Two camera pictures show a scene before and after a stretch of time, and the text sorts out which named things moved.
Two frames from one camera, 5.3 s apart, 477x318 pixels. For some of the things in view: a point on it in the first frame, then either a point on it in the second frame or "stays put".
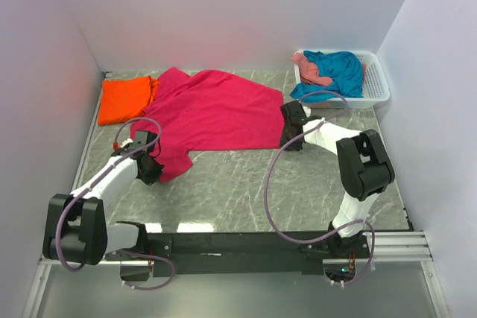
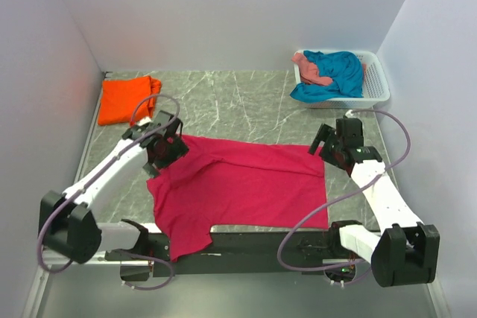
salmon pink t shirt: (308, 71) stays put
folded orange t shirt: (122, 99) stays put
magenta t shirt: (209, 110) -> (230, 184)
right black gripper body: (285, 135) -> (332, 156)
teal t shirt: (344, 69) stays put
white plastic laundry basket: (376, 88) stays put
